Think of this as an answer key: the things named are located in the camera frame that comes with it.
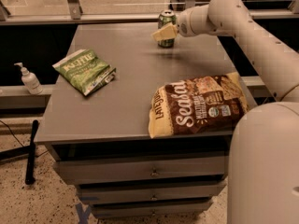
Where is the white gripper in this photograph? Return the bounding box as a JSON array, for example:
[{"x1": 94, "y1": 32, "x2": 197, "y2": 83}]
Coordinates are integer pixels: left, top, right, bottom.
[{"x1": 151, "y1": 5, "x2": 209, "y2": 41}]

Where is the green soda can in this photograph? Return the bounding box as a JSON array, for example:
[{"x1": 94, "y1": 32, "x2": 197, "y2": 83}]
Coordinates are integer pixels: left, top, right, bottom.
[{"x1": 158, "y1": 9, "x2": 177, "y2": 48}]

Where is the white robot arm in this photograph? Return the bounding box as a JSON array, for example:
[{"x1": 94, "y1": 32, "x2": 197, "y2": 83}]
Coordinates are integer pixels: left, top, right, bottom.
[{"x1": 152, "y1": 0, "x2": 299, "y2": 224}]

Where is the brown Late July chip bag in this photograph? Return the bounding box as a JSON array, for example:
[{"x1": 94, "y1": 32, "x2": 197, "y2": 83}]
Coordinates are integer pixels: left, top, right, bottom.
[{"x1": 149, "y1": 72, "x2": 249, "y2": 138}]

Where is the green Kettle chip bag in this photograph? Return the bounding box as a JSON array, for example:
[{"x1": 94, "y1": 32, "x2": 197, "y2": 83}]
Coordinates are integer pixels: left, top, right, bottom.
[{"x1": 52, "y1": 49, "x2": 116, "y2": 96}]

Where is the top cabinet drawer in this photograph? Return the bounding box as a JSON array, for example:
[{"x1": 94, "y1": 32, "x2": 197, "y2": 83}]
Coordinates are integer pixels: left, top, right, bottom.
[{"x1": 53, "y1": 152, "x2": 227, "y2": 185}]

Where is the cabinet drawer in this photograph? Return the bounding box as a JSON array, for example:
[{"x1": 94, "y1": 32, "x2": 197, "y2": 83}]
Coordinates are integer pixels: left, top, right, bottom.
[
  {"x1": 53, "y1": 152, "x2": 227, "y2": 185},
  {"x1": 77, "y1": 181, "x2": 225, "y2": 204},
  {"x1": 92, "y1": 198, "x2": 212, "y2": 219}
]

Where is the white pump bottle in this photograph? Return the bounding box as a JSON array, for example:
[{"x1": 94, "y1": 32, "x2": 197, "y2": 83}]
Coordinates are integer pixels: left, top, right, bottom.
[{"x1": 16, "y1": 63, "x2": 43, "y2": 95}]

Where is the middle cabinet drawer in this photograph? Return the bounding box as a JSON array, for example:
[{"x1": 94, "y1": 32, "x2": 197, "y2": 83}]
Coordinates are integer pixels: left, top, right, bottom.
[{"x1": 77, "y1": 181, "x2": 225, "y2": 204}]

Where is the bottom cabinet drawer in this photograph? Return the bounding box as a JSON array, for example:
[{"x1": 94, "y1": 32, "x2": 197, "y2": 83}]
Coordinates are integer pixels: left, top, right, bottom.
[{"x1": 92, "y1": 198, "x2": 212, "y2": 219}]

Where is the black stand leg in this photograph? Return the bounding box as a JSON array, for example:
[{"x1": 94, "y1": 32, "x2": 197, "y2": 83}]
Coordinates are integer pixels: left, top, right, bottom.
[{"x1": 0, "y1": 119, "x2": 39, "y2": 185}]

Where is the metal window rail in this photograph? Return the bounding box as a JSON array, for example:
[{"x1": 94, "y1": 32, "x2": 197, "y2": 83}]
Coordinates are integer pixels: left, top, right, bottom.
[{"x1": 0, "y1": 0, "x2": 298, "y2": 25}]

